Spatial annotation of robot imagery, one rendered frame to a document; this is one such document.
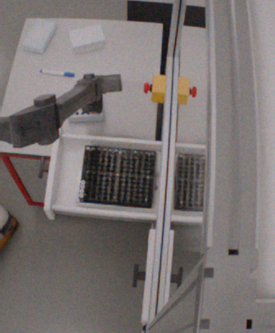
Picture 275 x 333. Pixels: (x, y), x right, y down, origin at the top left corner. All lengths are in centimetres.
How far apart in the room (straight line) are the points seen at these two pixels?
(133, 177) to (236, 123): 116
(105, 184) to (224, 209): 118
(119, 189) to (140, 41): 68
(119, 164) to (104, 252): 91
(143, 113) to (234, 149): 140
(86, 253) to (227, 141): 204
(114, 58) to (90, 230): 90
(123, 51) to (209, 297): 164
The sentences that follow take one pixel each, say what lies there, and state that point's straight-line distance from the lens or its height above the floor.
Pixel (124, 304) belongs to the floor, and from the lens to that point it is 235.
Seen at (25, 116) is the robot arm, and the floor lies 139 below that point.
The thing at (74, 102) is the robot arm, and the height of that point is 122.
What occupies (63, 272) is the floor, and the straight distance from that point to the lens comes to 239.
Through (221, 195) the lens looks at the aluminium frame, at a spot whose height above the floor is 199.
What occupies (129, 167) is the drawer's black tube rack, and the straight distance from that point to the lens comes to 155.
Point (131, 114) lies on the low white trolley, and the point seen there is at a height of 76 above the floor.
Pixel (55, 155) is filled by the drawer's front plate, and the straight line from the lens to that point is 155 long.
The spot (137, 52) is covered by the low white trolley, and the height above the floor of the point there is 76.
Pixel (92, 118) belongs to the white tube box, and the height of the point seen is 79.
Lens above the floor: 234
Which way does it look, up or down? 66 degrees down
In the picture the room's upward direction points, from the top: 3 degrees clockwise
